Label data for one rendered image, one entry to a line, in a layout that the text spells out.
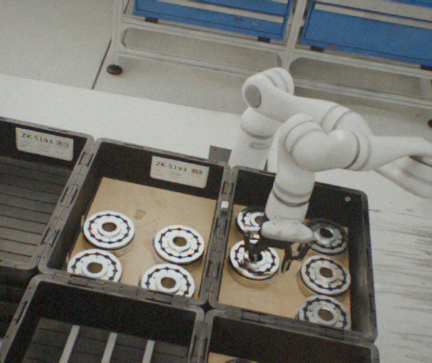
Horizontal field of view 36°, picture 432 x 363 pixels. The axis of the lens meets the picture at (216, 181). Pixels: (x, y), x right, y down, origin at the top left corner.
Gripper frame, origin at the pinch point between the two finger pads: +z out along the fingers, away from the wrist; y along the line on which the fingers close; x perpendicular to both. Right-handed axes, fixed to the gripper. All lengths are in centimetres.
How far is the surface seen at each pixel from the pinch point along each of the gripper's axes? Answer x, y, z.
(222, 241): 3.5, 10.6, -7.7
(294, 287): 3.4, -5.5, 2.3
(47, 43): -210, 97, 85
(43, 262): 14.9, 41.7, -7.8
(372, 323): 17.9, -16.6, -7.7
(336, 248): -6.3, -14.2, -0.9
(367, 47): -194, -59, 49
